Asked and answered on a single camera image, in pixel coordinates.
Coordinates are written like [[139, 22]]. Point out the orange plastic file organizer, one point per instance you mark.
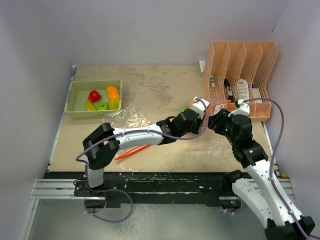
[[252, 61]]

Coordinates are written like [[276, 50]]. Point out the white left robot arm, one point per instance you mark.
[[102, 144]]

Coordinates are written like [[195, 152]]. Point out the aluminium frame rail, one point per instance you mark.
[[50, 189]]

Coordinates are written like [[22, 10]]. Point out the white box in organizer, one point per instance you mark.
[[256, 94]]

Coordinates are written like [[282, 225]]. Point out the white green tube in organizer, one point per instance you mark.
[[212, 81]]

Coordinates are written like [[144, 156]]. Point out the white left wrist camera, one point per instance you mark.
[[199, 105]]

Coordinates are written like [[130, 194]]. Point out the red fake strawberry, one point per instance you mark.
[[94, 96]]

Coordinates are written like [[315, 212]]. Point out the small yellow ball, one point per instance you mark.
[[283, 176]]

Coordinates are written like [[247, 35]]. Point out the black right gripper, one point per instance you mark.
[[217, 119]]

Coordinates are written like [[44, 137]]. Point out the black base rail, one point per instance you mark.
[[211, 189]]

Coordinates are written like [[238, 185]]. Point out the small white box behind organizer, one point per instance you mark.
[[202, 64]]

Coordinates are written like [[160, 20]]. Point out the light green perforated basket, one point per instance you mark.
[[77, 105]]

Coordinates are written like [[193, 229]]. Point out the green fake custard apple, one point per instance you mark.
[[103, 106]]

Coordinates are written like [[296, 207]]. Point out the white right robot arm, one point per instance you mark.
[[278, 215]]

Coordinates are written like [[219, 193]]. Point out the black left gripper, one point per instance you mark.
[[199, 122]]

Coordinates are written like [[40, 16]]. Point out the yellow fake starfruit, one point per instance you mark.
[[114, 104]]

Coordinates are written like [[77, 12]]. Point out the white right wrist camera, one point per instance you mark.
[[241, 108]]

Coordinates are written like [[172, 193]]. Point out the black item in organizer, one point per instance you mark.
[[228, 91]]

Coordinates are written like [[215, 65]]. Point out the white bottle in organizer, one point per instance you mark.
[[243, 89]]

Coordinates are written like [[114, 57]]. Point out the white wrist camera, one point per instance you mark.
[[199, 105], [241, 108]]

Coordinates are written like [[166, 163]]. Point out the clear zip bag orange seal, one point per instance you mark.
[[124, 120]]

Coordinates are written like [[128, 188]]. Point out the green fake leafy vegetable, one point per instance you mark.
[[184, 108]]

